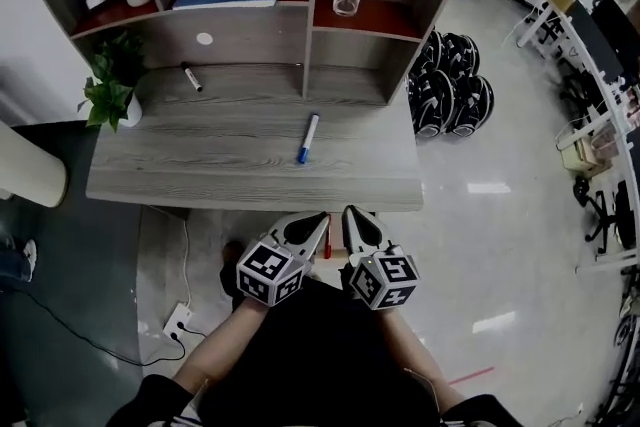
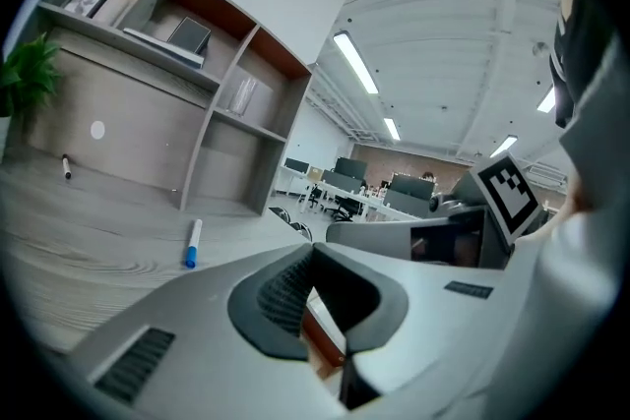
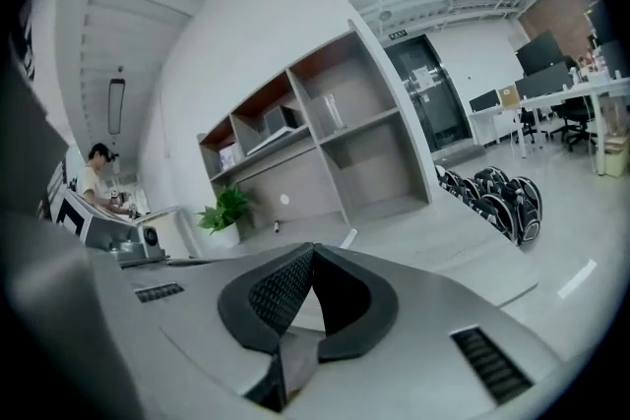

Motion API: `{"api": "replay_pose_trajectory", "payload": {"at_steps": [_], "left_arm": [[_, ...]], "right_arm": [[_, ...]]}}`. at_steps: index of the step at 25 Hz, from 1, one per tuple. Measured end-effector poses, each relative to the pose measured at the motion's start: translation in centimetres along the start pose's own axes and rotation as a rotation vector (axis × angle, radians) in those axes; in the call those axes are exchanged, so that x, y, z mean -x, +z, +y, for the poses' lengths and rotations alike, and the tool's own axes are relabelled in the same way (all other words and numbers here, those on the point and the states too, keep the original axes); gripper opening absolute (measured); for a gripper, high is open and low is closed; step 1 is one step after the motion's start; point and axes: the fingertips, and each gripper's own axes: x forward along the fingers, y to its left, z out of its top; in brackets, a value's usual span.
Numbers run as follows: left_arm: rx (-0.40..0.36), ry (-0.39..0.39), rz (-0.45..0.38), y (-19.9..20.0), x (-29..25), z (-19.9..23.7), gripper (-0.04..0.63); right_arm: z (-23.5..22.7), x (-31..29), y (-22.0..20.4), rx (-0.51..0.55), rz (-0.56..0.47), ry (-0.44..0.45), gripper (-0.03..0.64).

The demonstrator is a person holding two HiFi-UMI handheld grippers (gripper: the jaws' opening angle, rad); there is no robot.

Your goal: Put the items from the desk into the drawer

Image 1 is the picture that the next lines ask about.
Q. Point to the person's left forearm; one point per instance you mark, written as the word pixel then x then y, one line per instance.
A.
pixel 220 345

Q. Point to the black computer monitor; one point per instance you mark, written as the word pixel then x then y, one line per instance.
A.
pixel 622 32

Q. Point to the beige storage box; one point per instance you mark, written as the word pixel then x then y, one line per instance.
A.
pixel 585 150

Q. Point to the person's right forearm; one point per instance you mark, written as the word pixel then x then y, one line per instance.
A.
pixel 415 355

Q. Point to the black marker pen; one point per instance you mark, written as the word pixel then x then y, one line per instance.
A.
pixel 191 76

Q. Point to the dark grey desk partition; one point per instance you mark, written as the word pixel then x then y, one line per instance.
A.
pixel 590 37

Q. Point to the pile of black backpacks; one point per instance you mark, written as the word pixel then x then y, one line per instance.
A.
pixel 450 90

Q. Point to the grey wooden shelf hutch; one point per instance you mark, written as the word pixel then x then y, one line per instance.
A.
pixel 250 35

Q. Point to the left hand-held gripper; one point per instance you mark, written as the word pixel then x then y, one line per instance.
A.
pixel 265 272

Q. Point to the black office chair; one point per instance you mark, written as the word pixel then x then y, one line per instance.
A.
pixel 600 215
pixel 580 95

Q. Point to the white power strip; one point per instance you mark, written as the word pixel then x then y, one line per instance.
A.
pixel 177 321

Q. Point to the person's black clothing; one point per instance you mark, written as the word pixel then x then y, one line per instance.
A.
pixel 310 355

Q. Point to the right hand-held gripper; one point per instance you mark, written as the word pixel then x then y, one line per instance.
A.
pixel 385 282

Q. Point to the green potted plant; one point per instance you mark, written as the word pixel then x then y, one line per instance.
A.
pixel 112 80

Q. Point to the white round sticker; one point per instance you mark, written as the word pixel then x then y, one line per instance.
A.
pixel 204 39

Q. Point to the white fluted pedestal table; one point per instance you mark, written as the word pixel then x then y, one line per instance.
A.
pixel 30 165

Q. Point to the long white office desk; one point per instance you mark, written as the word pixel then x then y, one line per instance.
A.
pixel 619 125

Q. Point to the wooden drawer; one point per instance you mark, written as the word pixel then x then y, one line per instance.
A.
pixel 327 271

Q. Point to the grey wooden desk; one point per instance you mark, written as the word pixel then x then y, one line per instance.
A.
pixel 225 165

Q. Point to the blue marker pen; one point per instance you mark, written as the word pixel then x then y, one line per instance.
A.
pixel 308 137

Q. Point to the red floor tape strip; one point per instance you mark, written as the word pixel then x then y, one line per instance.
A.
pixel 470 376

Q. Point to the red marker pen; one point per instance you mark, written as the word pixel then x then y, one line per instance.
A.
pixel 328 245

